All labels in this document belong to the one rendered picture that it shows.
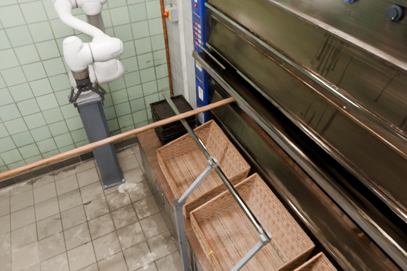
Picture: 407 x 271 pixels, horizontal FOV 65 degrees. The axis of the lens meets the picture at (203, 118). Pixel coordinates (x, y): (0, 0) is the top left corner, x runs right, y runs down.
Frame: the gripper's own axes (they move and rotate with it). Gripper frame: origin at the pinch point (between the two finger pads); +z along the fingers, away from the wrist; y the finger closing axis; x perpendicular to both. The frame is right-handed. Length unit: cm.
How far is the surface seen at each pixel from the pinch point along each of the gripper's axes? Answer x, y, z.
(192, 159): -3, -60, 73
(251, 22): 30, -84, -45
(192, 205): 44, -41, 62
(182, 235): 57, -29, 67
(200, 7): -24, -80, -36
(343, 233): 111, -90, 27
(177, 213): 58, -28, 44
